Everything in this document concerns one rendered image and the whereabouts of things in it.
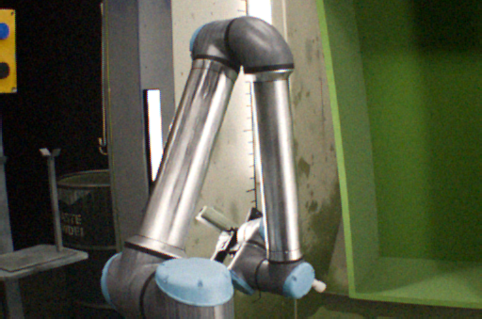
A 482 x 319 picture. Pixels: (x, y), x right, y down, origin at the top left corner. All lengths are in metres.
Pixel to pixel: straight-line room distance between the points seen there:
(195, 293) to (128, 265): 0.22
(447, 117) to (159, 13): 1.12
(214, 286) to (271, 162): 0.35
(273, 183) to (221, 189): 1.02
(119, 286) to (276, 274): 0.37
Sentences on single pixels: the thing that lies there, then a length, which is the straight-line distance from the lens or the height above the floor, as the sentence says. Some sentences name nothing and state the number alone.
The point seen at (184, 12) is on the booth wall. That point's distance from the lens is 2.19.
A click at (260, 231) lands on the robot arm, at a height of 0.90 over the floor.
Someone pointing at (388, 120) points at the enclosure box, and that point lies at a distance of 2.32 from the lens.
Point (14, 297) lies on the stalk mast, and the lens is 1.95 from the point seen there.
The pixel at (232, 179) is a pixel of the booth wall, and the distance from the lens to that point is 2.40.
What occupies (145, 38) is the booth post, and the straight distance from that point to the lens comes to 2.02.
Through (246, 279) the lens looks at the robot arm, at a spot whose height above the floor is 0.79.
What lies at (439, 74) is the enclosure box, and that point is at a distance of 2.22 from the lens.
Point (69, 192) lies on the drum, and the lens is 2.73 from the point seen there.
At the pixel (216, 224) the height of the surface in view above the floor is 0.85.
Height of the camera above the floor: 1.24
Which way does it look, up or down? 4 degrees down
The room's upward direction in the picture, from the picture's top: 3 degrees counter-clockwise
